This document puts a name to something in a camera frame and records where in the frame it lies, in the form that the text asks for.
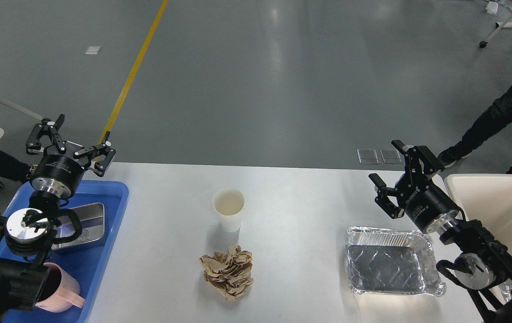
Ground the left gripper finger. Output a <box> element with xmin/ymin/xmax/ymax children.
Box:
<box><xmin>73</xmin><ymin>131</ymin><xmax>116</xmax><ymax>177</ymax></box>
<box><xmin>26</xmin><ymin>114</ymin><xmax>67</xmax><ymax>155</ymax></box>

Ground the blue plastic tray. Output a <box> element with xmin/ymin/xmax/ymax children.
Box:
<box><xmin>1</xmin><ymin>179</ymin><xmax>129</xmax><ymax>323</ymax></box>

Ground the clear floor plate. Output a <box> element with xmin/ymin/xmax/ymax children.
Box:
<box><xmin>380</xmin><ymin>149</ymin><xmax>403</xmax><ymax>164</ymax></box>
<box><xmin>357</xmin><ymin>149</ymin><xmax>380</xmax><ymax>164</ymax></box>

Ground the left clear floor plate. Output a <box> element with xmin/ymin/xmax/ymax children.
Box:
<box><xmin>357</xmin><ymin>149</ymin><xmax>380</xmax><ymax>164</ymax></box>

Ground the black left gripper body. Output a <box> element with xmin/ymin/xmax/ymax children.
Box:
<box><xmin>30</xmin><ymin>155</ymin><xmax>86</xmax><ymax>199</ymax></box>

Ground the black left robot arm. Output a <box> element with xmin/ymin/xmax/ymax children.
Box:
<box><xmin>0</xmin><ymin>115</ymin><xmax>116</xmax><ymax>322</ymax></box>

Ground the pink mug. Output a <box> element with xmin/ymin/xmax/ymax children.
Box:
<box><xmin>35</xmin><ymin>262</ymin><xmax>85</xmax><ymax>313</ymax></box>

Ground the beige plastic bin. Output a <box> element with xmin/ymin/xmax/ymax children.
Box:
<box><xmin>444</xmin><ymin>174</ymin><xmax>512</xmax><ymax>256</ymax></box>

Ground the aluminium foil tray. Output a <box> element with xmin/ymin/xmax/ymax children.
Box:
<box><xmin>345</xmin><ymin>226</ymin><xmax>446</xmax><ymax>297</ymax></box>

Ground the crumpled brown paper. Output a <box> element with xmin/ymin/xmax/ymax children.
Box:
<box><xmin>199</xmin><ymin>244</ymin><xmax>254</xmax><ymax>302</ymax></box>

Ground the stainless steel rectangular tray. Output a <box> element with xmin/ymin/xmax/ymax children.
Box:
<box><xmin>52</xmin><ymin>202</ymin><xmax>105</xmax><ymax>251</ymax></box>

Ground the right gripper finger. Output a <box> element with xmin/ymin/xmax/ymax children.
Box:
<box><xmin>391</xmin><ymin>140</ymin><xmax>445</xmax><ymax>186</ymax></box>
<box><xmin>369</xmin><ymin>173</ymin><xmax>405</xmax><ymax>219</ymax></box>

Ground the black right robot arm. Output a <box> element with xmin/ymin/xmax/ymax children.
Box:
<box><xmin>369</xmin><ymin>140</ymin><xmax>512</xmax><ymax>323</ymax></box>

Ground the right clear floor plate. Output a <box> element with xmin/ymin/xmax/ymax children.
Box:
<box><xmin>380</xmin><ymin>149</ymin><xmax>403</xmax><ymax>164</ymax></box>

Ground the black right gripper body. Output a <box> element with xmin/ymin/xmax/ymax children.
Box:
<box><xmin>397</xmin><ymin>175</ymin><xmax>462</xmax><ymax>233</ymax></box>

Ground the white paper cup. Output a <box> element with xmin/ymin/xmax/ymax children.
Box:
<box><xmin>212</xmin><ymin>188</ymin><xmax>245</xmax><ymax>232</ymax></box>

